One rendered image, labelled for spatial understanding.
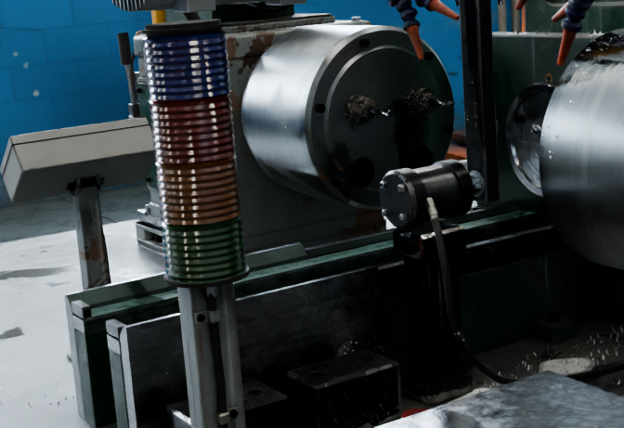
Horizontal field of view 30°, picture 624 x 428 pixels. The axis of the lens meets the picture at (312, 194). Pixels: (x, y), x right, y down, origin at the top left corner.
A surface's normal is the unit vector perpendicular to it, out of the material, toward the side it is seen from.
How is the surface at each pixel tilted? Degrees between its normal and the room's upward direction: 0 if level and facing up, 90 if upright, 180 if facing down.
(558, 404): 0
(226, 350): 90
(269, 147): 103
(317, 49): 35
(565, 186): 96
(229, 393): 90
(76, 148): 50
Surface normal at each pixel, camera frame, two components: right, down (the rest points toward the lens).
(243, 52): 0.54, 0.12
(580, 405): -0.07, -0.98
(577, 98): -0.75, -0.38
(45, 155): 0.37, -0.53
